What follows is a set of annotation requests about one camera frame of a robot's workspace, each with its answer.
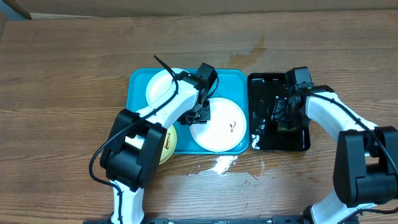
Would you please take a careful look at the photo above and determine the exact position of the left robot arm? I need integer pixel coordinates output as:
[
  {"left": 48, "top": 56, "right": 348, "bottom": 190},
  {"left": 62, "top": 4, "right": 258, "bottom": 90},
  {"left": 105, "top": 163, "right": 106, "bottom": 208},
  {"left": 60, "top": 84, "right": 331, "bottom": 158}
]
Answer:
[{"left": 89, "top": 63, "right": 218, "bottom": 223}]

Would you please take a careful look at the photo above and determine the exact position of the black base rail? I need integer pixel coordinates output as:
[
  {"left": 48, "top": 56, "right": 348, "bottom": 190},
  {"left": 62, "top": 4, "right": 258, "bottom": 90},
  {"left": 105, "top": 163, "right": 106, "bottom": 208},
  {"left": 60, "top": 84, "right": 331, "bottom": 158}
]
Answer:
[{"left": 83, "top": 214, "right": 360, "bottom": 224}]

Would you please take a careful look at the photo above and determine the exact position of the green yellow sponge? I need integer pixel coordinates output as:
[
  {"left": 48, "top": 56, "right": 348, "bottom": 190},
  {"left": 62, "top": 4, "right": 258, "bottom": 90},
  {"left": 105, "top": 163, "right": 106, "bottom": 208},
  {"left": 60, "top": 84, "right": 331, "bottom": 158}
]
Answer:
[{"left": 277, "top": 121, "right": 300, "bottom": 131}]

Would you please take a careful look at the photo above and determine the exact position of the teal plastic tray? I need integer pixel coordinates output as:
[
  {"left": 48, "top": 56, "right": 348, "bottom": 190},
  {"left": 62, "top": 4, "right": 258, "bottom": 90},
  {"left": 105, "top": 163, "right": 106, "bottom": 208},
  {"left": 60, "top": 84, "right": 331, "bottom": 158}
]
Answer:
[{"left": 126, "top": 68, "right": 249, "bottom": 154}]

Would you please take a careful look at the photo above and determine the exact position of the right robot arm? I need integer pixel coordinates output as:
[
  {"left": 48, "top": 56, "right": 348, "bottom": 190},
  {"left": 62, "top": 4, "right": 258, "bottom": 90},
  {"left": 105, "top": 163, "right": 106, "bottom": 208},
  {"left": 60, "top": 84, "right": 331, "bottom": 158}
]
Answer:
[{"left": 271, "top": 67, "right": 397, "bottom": 224}]

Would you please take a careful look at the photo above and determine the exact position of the white plate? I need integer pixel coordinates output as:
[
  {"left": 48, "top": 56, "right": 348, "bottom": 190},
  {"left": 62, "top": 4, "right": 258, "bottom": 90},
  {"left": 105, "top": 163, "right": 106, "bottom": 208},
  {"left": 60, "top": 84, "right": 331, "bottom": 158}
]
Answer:
[
  {"left": 190, "top": 98, "right": 247, "bottom": 152},
  {"left": 146, "top": 69, "right": 175, "bottom": 105}
]

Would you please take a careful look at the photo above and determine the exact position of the black plastic tray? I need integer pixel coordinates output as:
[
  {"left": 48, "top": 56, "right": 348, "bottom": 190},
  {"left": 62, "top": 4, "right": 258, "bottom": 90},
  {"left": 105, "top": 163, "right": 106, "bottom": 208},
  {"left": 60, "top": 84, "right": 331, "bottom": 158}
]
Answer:
[{"left": 248, "top": 73, "right": 310, "bottom": 152}]

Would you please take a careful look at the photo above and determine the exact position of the yellow-green plate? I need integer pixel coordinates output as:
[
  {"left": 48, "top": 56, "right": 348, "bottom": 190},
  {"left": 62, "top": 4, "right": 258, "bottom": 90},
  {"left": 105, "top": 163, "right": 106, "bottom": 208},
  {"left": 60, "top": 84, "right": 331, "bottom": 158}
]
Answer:
[{"left": 159, "top": 125, "right": 178, "bottom": 165}]

